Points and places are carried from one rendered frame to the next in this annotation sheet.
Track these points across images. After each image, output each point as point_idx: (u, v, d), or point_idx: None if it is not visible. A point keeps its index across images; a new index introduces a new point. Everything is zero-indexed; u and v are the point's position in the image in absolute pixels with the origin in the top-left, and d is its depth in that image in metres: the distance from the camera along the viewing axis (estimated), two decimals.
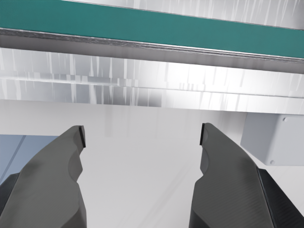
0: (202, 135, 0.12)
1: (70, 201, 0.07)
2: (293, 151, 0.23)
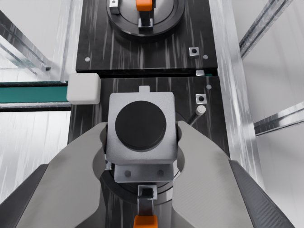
0: (176, 133, 0.12)
1: (91, 199, 0.07)
2: None
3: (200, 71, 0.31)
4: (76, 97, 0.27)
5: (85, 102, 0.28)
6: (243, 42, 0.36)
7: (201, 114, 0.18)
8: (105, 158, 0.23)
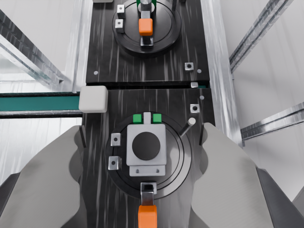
0: (201, 135, 0.12)
1: (70, 201, 0.07)
2: None
3: (194, 83, 0.35)
4: (87, 107, 0.31)
5: (94, 111, 0.32)
6: (233, 56, 0.41)
7: (192, 125, 0.22)
8: (113, 159, 0.27)
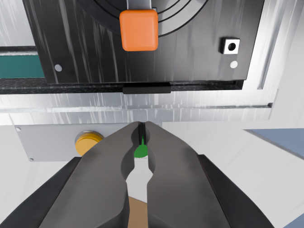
0: (144, 135, 0.12)
1: (116, 200, 0.07)
2: (45, 151, 0.28)
3: None
4: None
5: None
6: None
7: None
8: None
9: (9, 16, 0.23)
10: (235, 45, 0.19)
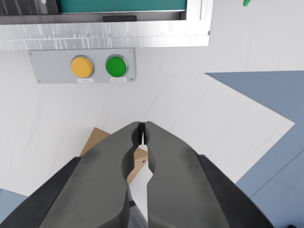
0: (144, 135, 0.12)
1: (116, 200, 0.07)
2: (49, 73, 0.38)
3: None
4: None
5: None
6: None
7: None
8: None
9: None
10: None
